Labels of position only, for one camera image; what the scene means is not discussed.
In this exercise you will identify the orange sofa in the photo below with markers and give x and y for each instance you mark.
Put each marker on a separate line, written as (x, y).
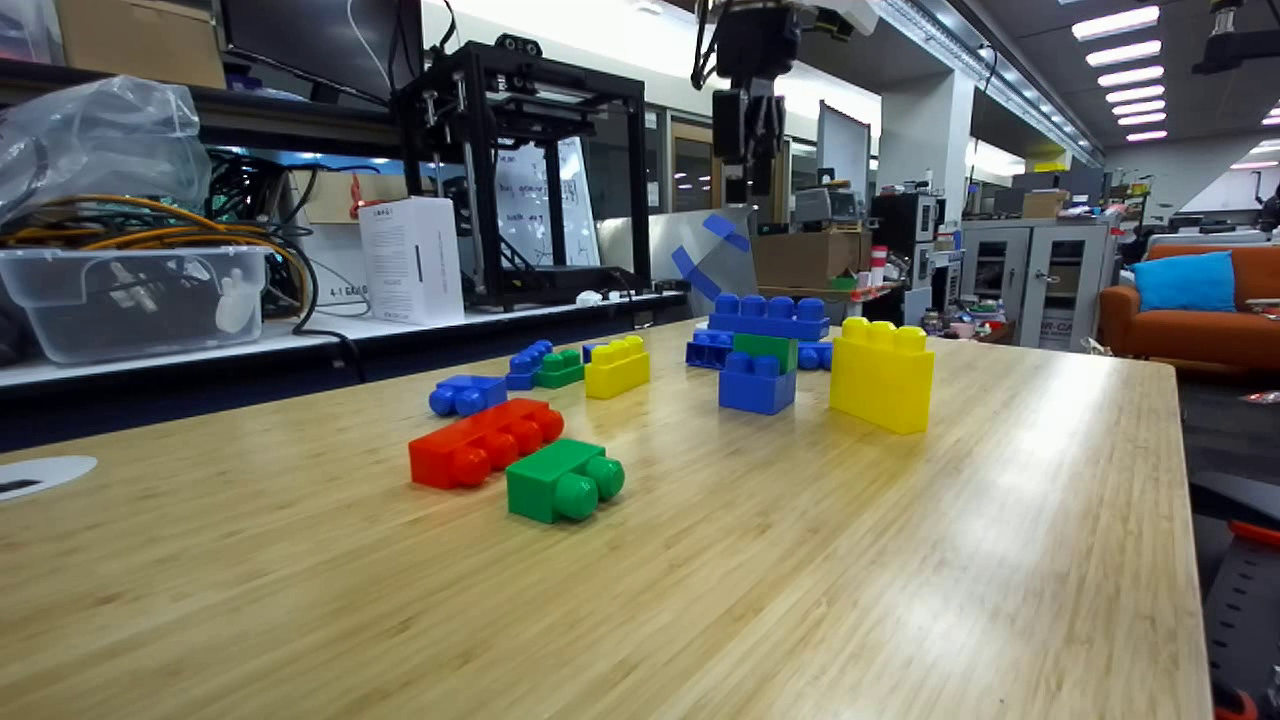
(1187, 340)

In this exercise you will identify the long blue toy block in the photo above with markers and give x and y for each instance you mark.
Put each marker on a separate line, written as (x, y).
(771, 322)
(706, 350)
(819, 359)

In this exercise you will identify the clear plastic bag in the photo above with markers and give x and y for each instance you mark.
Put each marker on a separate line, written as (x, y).
(92, 140)

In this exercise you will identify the black monitor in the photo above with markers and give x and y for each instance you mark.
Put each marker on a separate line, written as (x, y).
(321, 42)

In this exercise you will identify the white workbench top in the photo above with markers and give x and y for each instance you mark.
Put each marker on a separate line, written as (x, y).
(202, 359)

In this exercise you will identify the white cabinet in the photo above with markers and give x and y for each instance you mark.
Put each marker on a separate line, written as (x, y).
(1067, 285)

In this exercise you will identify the small blue toy block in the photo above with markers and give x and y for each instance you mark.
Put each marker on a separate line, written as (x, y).
(464, 396)

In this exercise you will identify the blue tape cross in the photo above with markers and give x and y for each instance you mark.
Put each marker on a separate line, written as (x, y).
(697, 273)

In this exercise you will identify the small yellow toy block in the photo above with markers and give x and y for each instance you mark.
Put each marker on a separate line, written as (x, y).
(617, 369)

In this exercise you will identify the white round table grommet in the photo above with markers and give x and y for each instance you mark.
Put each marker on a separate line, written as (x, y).
(54, 471)

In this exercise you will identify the clear plastic bin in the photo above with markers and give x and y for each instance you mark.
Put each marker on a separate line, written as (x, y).
(135, 305)

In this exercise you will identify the green toy block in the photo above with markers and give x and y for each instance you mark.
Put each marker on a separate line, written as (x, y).
(560, 480)
(767, 353)
(560, 369)

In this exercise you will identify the white cardboard box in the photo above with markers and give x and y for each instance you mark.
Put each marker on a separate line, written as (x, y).
(415, 261)

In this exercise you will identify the brown cardboard box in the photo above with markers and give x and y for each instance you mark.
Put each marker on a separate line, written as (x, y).
(141, 42)
(807, 261)

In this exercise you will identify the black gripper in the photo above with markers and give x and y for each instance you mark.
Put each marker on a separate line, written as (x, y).
(759, 46)

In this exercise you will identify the rectangular ceiling light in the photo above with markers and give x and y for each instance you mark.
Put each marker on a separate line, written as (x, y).
(1114, 21)
(1128, 78)
(1137, 93)
(1120, 55)

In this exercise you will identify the red toy block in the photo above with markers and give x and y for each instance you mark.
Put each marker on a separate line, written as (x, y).
(483, 447)

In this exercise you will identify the black 3D printer frame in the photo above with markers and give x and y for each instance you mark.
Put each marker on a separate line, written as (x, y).
(535, 85)

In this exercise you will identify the large yellow toy block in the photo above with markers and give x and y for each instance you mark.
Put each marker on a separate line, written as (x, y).
(883, 383)

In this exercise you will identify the blue cushion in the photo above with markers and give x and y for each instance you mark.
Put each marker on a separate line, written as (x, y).
(1187, 282)

